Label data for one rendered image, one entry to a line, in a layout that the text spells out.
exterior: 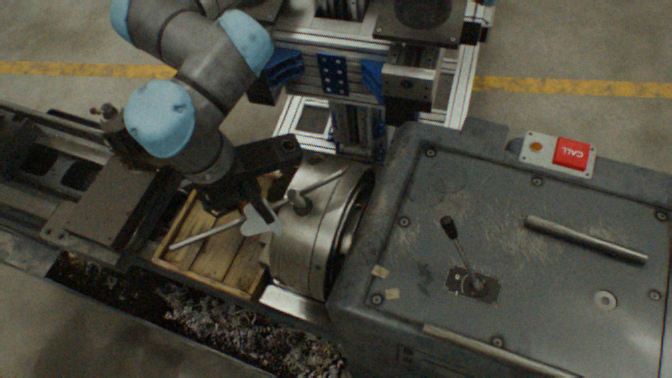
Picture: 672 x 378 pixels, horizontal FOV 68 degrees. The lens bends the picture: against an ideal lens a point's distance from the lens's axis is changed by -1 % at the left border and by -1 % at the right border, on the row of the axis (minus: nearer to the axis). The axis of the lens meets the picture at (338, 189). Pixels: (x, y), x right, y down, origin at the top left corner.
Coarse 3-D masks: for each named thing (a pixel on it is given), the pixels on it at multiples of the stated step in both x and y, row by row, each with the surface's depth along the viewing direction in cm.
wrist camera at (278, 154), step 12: (252, 144) 72; (264, 144) 72; (276, 144) 73; (288, 144) 73; (240, 156) 70; (252, 156) 71; (264, 156) 71; (276, 156) 72; (288, 156) 73; (300, 156) 73; (240, 168) 69; (252, 168) 70; (264, 168) 71; (276, 168) 72; (240, 180) 71
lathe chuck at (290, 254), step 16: (336, 160) 106; (352, 160) 110; (304, 176) 101; (320, 176) 101; (320, 192) 98; (288, 208) 98; (320, 208) 97; (288, 224) 98; (304, 224) 97; (272, 240) 99; (288, 240) 98; (304, 240) 97; (272, 256) 100; (288, 256) 99; (304, 256) 98; (272, 272) 103; (288, 272) 101; (304, 272) 99; (288, 288) 108; (304, 288) 103
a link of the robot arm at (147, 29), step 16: (112, 0) 63; (128, 0) 61; (144, 0) 61; (160, 0) 61; (176, 0) 62; (192, 0) 63; (208, 0) 65; (224, 0) 67; (240, 0) 70; (112, 16) 63; (128, 16) 61; (144, 16) 60; (160, 16) 60; (208, 16) 66; (128, 32) 62; (144, 32) 60; (160, 32) 59; (144, 48) 62; (160, 48) 60
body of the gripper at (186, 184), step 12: (180, 180) 68; (216, 180) 66; (228, 180) 71; (252, 180) 73; (204, 192) 71; (216, 192) 72; (228, 192) 72; (240, 192) 72; (252, 192) 73; (204, 204) 72; (216, 204) 72; (228, 204) 75; (216, 216) 76
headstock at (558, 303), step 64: (448, 128) 101; (384, 192) 96; (448, 192) 94; (512, 192) 93; (576, 192) 92; (640, 192) 90; (384, 256) 89; (448, 256) 88; (512, 256) 87; (576, 256) 86; (384, 320) 83; (448, 320) 82; (512, 320) 81; (576, 320) 80; (640, 320) 79
